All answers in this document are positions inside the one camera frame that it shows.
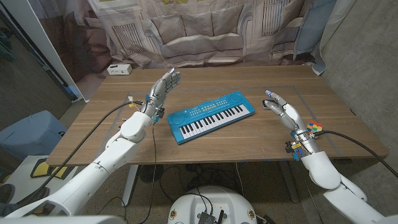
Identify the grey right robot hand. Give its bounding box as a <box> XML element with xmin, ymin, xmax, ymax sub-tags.
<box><xmin>262</xmin><ymin>89</ymin><xmax>322</xmax><ymax>156</ymax></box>

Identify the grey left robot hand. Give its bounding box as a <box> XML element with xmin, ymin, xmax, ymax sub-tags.
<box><xmin>141</xmin><ymin>67</ymin><xmax>182</xmax><ymax>119</ymax></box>

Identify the blue toy piano keyboard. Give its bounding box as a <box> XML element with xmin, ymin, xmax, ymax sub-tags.
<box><xmin>166</xmin><ymin>90</ymin><xmax>256</xmax><ymax>146</ymax></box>

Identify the multicoloured puzzle cube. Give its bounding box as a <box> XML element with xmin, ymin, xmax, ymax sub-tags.
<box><xmin>307</xmin><ymin>120</ymin><xmax>324</xmax><ymax>135</ymax></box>

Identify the white power strip box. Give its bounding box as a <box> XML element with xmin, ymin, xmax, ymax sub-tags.
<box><xmin>106</xmin><ymin>63</ymin><xmax>133</xmax><ymax>76</ymax></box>

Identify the printed sofa backdrop cloth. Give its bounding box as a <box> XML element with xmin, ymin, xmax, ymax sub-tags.
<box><xmin>29</xmin><ymin>0</ymin><xmax>339</xmax><ymax>100</ymax></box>

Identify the grey table leg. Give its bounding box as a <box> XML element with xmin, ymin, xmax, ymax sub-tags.
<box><xmin>278</xmin><ymin>161</ymin><xmax>300</xmax><ymax>203</ymax></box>

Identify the round black floor fan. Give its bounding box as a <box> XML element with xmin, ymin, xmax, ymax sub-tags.
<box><xmin>139</xmin><ymin>164</ymin><xmax>164</xmax><ymax>184</ymax></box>

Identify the pale grey curtain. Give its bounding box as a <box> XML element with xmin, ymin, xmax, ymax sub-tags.
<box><xmin>310</xmin><ymin>0</ymin><xmax>358</xmax><ymax>76</ymax></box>

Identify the white table leg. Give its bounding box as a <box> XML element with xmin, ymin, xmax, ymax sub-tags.
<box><xmin>122</xmin><ymin>164</ymin><xmax>139</xmax><ymax>205</ymax></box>

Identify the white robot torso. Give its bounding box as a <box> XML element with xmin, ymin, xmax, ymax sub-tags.
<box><xmin>167</xmin><ymin>185</ymin><xmax>258</xmax><ymax>224</ymax></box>

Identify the blue plastic bin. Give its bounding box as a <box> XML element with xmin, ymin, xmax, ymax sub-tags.
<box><xmin>0</xmin><ymin>110</ymin><xmax>68</xmax><ymax>161</ymax></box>

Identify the yellow and black floor mat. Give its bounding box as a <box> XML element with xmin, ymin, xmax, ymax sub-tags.
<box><xmin>30</xmin><ymin>157</ymin><xmax>78</xmax><ymax>180</ymax></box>

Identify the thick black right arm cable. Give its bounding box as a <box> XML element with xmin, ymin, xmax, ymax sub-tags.
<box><xmin>313</xmin><ymin>129</ymin><xmax>398</xmax><ymax>179</ymax></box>

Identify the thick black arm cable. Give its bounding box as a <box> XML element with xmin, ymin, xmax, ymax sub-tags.
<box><xmin>15</xmin><ymin>101</ymin><xmax>144</xmax><ymax>207</ymax></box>
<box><xmin>313</xmin><ymin>129</ymin><xmax>398</xmax><ymax>179</ymax></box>

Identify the thin black left wrist cable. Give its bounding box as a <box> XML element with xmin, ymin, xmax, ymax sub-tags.
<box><xmin>136</xmin><ymin>121</ymin><xmax>159</xmax><ymax>224</ymax></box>

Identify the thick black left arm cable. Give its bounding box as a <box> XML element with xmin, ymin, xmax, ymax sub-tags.
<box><xmin>15</xmin><ymin>101</ymin><xmax>144</xmax><ymax>207</ymax></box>

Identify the white wall panel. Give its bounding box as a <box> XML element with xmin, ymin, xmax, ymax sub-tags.
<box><xmin>0</xmin><ymin>0</ymin><xmax>91</xmax><ymax>103</ymax></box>

